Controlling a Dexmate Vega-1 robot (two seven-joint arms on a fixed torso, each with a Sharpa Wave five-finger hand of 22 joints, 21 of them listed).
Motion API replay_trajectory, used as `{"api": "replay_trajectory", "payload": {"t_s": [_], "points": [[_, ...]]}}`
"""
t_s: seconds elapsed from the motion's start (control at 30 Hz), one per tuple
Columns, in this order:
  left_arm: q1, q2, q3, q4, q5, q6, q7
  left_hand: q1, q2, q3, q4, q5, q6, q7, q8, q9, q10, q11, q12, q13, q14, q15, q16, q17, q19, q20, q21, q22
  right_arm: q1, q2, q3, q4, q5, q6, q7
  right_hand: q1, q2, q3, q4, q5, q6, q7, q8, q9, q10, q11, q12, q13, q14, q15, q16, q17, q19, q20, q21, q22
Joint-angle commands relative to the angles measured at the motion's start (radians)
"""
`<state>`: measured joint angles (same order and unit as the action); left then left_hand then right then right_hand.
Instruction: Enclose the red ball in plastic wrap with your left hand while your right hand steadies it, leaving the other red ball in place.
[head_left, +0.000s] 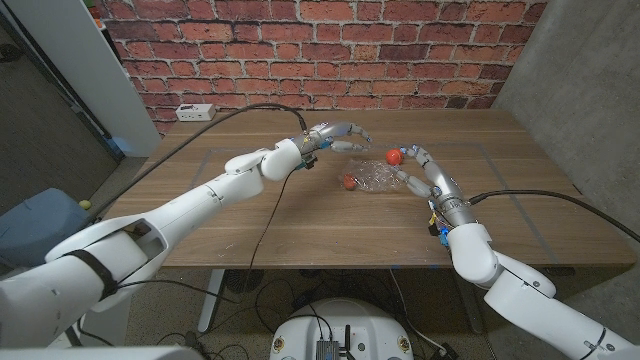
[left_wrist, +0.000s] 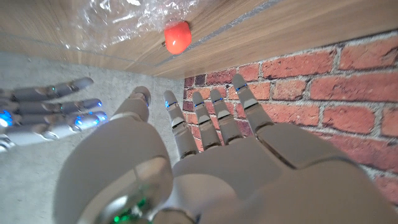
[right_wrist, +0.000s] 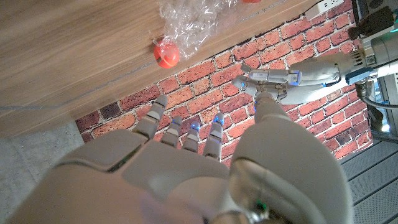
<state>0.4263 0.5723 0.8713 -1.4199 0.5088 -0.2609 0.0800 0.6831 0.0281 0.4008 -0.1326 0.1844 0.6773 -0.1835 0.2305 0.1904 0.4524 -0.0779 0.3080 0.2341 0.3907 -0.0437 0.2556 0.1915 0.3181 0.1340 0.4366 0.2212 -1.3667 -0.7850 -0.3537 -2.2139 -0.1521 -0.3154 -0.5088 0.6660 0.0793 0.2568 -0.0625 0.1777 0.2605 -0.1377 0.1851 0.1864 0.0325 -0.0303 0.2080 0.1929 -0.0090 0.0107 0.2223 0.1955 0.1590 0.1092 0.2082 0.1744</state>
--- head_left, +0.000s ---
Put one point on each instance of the white power strip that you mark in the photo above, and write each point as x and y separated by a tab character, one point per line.
195	112

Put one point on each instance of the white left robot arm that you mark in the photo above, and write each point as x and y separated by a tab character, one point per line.
165	225

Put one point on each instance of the red strawberry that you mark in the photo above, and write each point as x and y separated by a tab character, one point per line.
349	182

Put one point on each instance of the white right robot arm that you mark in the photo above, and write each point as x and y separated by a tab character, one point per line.
525	295

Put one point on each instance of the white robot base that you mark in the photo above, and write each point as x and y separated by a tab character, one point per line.
345	320

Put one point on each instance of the clear plastic wrap sheet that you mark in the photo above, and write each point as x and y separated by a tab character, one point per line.
377	176

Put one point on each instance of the printed brick wall backdrop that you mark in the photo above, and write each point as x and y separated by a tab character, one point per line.
320	50

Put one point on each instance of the white table leg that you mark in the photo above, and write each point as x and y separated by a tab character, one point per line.
210	300

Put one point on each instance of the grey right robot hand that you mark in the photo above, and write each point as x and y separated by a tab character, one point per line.
442	185

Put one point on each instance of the white board panel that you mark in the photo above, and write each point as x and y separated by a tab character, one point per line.
90	65

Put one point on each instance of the grey box with antenna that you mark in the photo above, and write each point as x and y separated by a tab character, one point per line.
327	350

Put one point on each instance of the grey table leg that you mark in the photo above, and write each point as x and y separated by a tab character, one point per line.
472	310

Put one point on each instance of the blue plastic bin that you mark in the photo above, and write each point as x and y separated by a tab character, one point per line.
35	220

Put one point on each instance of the round black floor fan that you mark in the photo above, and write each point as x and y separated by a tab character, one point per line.
243	281

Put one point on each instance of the small yellow-green ball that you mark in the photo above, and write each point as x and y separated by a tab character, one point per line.
85	204

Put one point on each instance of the red ball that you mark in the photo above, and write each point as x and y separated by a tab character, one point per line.
394	157

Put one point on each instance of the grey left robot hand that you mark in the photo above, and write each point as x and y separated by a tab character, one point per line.
330	135

